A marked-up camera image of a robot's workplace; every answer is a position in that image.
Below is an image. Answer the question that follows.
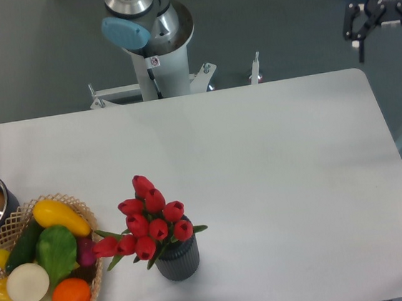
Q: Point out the yellow squash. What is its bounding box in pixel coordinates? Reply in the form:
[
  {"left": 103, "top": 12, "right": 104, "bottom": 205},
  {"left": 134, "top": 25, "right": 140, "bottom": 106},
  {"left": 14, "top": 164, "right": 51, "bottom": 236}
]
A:
[{"left": 32, "top": 199, "right": 92, "bottom": 237}]

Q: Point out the dark grey ribbed vase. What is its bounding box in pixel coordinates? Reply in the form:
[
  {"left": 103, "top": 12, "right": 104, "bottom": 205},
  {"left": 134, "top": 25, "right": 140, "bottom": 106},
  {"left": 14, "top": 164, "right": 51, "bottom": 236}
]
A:
[{"left": 155, "top": 234, "right": 200, "bottom": 281}]

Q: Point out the red tulip bouquet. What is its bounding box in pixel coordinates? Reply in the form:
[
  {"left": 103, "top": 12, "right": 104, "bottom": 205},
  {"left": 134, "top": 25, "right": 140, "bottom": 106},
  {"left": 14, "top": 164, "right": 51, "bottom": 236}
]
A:
[{"left": 92, "top": 175, "right": 207, "bottom": 270}]

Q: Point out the green lettuce leaf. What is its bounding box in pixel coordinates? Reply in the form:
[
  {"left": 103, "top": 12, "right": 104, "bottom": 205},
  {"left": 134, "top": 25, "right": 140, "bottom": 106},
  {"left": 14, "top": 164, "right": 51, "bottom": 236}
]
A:
[{"left": 36, "top": 225, "right": 77, "bottom": 290}]

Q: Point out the orange fruit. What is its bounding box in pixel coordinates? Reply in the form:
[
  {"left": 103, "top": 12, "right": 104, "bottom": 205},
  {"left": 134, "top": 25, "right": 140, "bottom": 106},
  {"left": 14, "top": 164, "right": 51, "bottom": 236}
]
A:
[{"left": 52, "top": 278, "right": 91, "bottom": 301}]

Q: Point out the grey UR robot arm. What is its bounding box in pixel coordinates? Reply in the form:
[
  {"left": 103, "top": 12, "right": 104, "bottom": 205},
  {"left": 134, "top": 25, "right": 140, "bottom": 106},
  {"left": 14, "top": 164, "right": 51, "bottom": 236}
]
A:
[{"left": 101, "top": 0, "right": 402, "bottom": 74}]

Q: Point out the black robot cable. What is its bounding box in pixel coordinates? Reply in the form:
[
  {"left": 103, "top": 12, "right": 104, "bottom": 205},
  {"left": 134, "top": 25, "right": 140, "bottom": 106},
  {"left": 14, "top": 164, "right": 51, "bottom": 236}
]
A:
[{"left": 140, "top": 43, "right": 164, "bottom": 101}]

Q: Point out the woven wicker basket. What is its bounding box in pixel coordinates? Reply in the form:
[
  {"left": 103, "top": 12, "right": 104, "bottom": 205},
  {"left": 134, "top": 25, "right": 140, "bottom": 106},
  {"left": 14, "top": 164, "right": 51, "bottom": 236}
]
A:
[{"left": 0, "top": 189, "right": 108, "bottom": 301}]

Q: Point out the dark green cucumber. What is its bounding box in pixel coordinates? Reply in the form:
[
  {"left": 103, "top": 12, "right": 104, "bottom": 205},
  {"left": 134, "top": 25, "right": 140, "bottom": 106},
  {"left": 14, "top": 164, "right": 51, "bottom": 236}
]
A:
[{"left": 5, "top": 219, "right": 44, "bottom": 275}]

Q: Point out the purple red onion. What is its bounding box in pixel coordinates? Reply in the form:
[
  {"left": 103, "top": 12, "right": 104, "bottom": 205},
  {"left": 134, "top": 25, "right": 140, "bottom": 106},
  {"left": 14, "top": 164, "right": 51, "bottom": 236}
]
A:
[{"left": 77, "top": 237, "right": 97, "bottom": 267}]

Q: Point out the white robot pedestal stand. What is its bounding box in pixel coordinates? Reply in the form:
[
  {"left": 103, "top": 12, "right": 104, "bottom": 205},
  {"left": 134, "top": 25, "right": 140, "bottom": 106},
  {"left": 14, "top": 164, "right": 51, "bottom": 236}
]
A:
[{"left": 79, "top": 0, "right": 267, "bottom": 110}]

